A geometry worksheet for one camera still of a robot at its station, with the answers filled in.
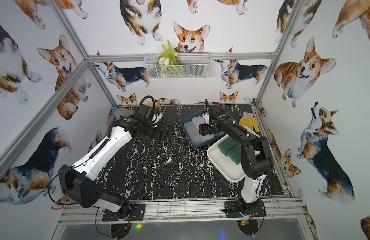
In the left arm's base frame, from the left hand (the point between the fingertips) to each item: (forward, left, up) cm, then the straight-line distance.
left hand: (164, 131), depth 80 cm
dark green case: (-6, -40, -16) cm, 43 cm away
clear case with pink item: (+16, -19, -13) cm, 28 cm away
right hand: (+8, -22, -9) cm, 25 cm away
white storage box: (-15, -37, -20) cm, 45 cm away
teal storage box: (+19, -15, -18) cm, 29 cm away
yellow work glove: (+22, -56, -20) cm, 64 cm away
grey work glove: (+33, +40, -21) cm, 56 cm away
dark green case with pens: (0, -36, -16) cm, 40 cm away
